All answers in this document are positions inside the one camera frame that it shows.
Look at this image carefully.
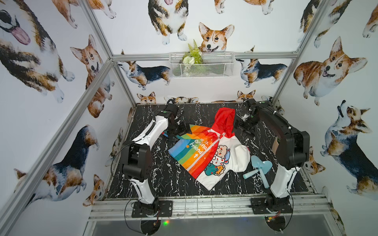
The rainbow kids hooded jacket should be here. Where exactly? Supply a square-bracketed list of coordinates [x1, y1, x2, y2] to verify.
[168, 107, 251, 190]

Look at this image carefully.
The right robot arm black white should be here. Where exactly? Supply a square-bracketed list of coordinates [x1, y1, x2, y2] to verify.
[234, 98, 310, 212]

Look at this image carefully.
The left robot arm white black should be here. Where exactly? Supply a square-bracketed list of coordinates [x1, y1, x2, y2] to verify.
[119, 99, 190, 217]

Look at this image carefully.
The beige pot green plant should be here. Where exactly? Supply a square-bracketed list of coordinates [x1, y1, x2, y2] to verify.
[272, 137, 280, 155]

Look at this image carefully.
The light blue toy shovel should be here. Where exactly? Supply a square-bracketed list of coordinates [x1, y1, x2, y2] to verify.
[243, 155, 273, 189]

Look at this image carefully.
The green fern with white flower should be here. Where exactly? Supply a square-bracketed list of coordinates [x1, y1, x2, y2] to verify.
[182, 40, 203, 76]

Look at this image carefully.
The white wire wall basket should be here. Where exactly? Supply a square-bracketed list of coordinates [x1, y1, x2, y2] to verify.
[169, 52, 236, 78]

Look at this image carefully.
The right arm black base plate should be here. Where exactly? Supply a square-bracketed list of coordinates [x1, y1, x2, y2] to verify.
[251, 195, 293, 214]

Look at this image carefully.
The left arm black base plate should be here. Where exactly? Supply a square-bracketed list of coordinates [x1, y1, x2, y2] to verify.
[132, 200, 173, 218]

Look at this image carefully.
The aluminium front rail frame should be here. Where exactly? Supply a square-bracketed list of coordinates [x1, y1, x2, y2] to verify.
[88, 194, 331, 221]

